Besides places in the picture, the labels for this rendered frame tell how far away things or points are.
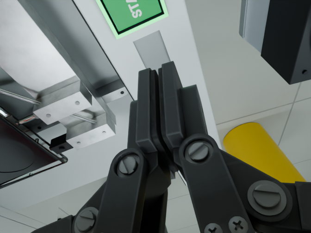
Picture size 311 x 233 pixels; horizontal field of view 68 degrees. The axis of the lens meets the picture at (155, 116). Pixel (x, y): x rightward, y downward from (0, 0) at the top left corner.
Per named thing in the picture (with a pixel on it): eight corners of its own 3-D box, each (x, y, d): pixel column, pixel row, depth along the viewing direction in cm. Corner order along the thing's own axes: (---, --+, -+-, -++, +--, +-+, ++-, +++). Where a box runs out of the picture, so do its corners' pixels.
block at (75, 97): (49, 113, 38) (47, 126, 36) (34, 99, 36) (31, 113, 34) (92, 95, 37) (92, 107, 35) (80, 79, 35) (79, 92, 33)
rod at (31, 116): (21, 122, 38) (19, 128, 37) (15, 117, 37) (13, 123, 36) (46, 112, 37) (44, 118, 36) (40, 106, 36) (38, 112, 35)
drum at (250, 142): (218, 156, 233) (255, 232, 182) (218, 128, 199) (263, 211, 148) (263, 143, 232) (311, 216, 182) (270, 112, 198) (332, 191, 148)
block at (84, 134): (77, 138, 44) (77, 151, 42) (66, 128, 42) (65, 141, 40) (115, 123, 43) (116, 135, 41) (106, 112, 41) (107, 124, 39)
